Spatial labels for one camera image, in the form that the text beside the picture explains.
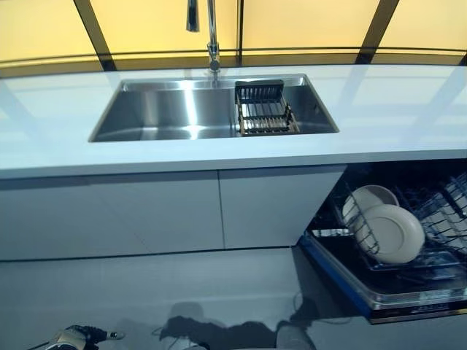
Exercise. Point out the dark window frame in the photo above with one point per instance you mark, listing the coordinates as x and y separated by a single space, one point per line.
93 33

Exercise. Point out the stainless steel sink basin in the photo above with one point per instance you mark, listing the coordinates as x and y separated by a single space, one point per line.
164 109

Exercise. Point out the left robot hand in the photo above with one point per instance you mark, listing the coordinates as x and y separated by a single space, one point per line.
80 335

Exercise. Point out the small cream plate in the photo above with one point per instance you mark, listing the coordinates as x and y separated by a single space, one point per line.
396 233

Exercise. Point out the right robot leg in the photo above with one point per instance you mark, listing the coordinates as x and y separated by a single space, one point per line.
293 339

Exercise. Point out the chrome gooseneck kitchen faucet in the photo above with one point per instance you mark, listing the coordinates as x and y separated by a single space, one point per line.
212 47

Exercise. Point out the black dish drying rack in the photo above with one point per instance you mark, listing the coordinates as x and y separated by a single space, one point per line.
259 89

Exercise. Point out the large cream plate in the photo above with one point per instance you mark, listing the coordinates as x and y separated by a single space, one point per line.
368 197

